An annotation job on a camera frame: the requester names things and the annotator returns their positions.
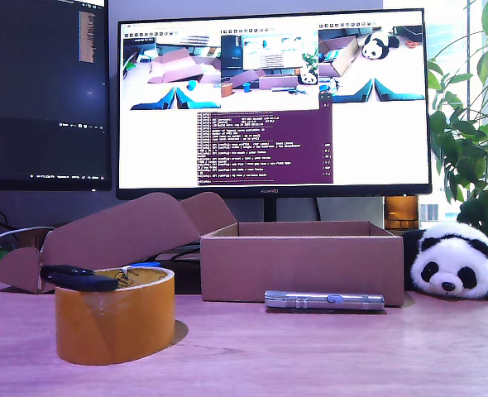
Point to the brown cardboard box with lid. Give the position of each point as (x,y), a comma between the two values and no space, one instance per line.
(302,269)

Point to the silver metal flashlight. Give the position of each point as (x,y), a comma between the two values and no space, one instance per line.
(322,301)

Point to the green leafy plant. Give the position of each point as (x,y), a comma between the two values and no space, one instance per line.
(471,140)

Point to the yellow-brown packing tape roll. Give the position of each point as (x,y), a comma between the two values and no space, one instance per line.
(116,326)

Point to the panda plush toy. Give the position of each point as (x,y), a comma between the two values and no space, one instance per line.
(455,248)

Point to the dark computer monitor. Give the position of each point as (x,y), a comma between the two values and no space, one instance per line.
(41,103)

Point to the Huawei monitor with bright screen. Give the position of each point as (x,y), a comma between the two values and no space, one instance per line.
(372,144)

